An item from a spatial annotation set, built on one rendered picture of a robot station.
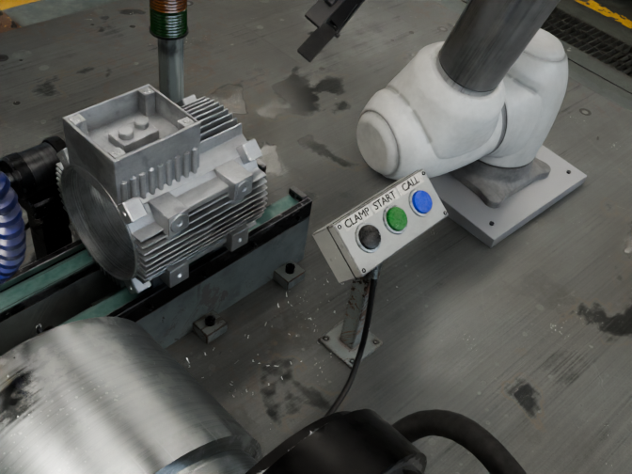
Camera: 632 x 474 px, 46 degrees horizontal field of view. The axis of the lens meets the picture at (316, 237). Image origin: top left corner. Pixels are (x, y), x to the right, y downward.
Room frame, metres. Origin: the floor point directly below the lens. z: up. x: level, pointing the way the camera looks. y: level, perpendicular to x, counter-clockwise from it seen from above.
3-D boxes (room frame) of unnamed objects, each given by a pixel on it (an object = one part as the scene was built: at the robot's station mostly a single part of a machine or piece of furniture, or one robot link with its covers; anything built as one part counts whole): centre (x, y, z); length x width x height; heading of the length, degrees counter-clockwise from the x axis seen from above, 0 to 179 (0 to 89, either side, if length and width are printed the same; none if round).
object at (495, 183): (1.16, -0.28, 0.86); 0.22 x 0.18 x 0.06; 48
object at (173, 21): (1.09, 0.29, 1.05); 0.06 x 0.06 x 0.04
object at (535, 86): (1.13, -0.29, 0.99); 0.18 x 0.16 x 0.22; 132
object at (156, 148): (0.69, 0.23, 1.11); 0.12 x 0.11 x 0.07; 142
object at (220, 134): (0.72, 0.21, 1.01); 0.20 x 0.19 x 0.19; 142
